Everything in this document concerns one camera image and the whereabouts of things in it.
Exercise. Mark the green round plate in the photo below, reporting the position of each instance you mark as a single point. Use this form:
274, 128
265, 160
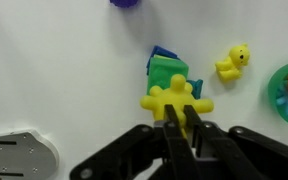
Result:
274, 90

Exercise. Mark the silver metal mounting plate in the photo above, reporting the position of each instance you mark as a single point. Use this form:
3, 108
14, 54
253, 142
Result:
17, 153

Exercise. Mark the blue cube block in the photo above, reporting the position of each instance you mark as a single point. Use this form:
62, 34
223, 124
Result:
160, 51

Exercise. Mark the purple spiky ball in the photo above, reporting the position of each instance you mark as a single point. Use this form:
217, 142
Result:
124, 2

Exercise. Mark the small teal block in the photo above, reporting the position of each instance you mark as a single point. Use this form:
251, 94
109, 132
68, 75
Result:
197, 87

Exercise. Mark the lime green cube block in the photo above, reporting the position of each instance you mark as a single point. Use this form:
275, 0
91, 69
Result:
165, 57

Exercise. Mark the yellow bear toy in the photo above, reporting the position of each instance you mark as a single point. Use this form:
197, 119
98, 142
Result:
232, 66

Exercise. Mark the yellow plush toy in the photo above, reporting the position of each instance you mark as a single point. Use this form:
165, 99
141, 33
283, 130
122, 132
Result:
170, 100

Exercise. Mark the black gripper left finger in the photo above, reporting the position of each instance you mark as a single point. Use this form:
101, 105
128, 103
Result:
134, 153

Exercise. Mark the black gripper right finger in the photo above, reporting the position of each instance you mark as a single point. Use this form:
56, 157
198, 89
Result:
250, 156

